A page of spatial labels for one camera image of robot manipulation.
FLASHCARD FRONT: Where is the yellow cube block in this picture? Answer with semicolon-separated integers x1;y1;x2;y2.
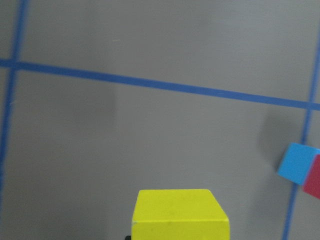
131;189;231;240

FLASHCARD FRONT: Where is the blue cube block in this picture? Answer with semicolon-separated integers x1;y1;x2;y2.
277;143;320;186

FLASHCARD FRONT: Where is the red cube block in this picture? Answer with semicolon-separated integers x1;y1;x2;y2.
302;154;320;199

